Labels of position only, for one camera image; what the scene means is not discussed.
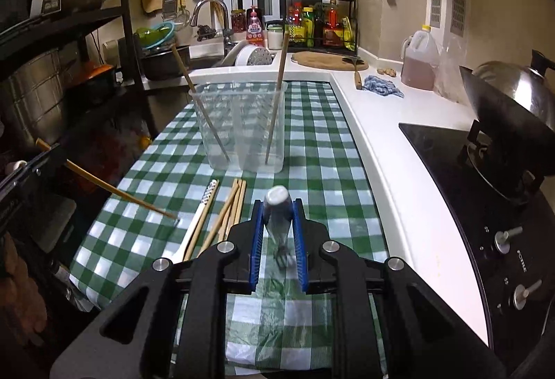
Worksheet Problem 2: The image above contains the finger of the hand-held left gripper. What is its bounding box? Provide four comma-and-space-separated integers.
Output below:
0, 144, 60, 206

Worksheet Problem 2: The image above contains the chrome faucet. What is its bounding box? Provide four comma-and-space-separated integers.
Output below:
190, 0, 233, 55

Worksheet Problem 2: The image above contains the black shelf rack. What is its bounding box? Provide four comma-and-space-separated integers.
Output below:
0, 0, 197, 171

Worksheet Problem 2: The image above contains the person's left hand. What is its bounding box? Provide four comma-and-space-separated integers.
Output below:
0, 231, 49, 336

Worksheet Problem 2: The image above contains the large metal pot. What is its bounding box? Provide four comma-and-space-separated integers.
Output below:
0, 49, 66, 145

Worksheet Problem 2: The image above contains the white jar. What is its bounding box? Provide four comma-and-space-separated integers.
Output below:
266, 24, 284, 51

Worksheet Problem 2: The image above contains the metal fork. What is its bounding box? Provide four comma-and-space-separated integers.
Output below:
262, 186, 298, 271

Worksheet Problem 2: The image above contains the pink dish soap bottle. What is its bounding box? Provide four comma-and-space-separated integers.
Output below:
246, 6, 266, 47

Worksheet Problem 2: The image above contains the green white checked tablecloth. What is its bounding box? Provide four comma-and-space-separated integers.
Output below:
69, 79, 389, 371

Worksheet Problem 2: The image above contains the black cooking pot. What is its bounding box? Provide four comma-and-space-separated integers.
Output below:
141, 46, 191, 81

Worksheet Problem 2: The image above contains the row of sauce bottles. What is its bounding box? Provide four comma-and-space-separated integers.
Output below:
287, 1, 356, 48

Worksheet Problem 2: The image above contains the metal stove knob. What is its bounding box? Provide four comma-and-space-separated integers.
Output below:
494, 226, 523, 254
513, 279, 543, 310

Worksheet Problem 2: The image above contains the clear plastic bag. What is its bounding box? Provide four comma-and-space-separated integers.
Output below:
434, 32, 469, 102

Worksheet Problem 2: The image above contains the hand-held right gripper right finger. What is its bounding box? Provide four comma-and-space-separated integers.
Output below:
292, 197, 506, 379

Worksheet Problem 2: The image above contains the metal wok lid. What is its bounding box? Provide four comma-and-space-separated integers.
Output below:
472, 50, 555, 119

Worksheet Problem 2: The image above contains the bundle of wooden chopsticks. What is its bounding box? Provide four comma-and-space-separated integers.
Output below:
210, 0, 228, 29

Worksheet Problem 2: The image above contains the orange pot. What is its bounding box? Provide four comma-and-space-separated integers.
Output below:
65, 60, 118, 98

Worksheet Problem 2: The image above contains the plastic oil jug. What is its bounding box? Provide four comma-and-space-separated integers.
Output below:
400, 25, 438, 91

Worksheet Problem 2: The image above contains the black glass stove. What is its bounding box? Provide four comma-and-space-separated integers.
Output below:
399, 122, 555, 362

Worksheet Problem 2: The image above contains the round wooden cutting board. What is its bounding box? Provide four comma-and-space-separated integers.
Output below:
290, 51, 369, 71

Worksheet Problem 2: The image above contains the black wok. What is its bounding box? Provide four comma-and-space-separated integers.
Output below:
460, 66, 555, 206

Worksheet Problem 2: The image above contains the kitchen sink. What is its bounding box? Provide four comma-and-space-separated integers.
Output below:
188, 43, 278, 69

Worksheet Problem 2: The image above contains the wooden chopstick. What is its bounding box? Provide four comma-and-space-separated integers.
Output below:
264, 31, 290, 166
217, 179, 244, 243
35, 139, 179, 220
170, 44, 231, 162
197, 178, 239, 257
228, 180, 248, 234
183, 205, 210, 262

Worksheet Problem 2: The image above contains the black spice rack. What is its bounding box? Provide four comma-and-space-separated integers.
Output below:
284, 0, 357, 50

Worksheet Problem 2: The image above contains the blue cloth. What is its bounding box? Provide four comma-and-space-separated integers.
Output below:
362, 75, 405, 99

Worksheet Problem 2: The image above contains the white round strainer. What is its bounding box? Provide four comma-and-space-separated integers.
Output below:
236, 41, 275, 66

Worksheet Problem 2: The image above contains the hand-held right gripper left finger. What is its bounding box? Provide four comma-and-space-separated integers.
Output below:
50, 199, 265, 379

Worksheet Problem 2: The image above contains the white spoon patterned handle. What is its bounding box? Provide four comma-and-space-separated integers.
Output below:
172, 179, 220, 263

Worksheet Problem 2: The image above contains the wooden handled spatula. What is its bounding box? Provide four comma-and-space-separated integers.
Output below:
342, 56, 365, 90

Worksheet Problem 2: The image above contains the clear plastic utensil holder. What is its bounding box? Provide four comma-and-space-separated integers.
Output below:
189, 81, 289, 174

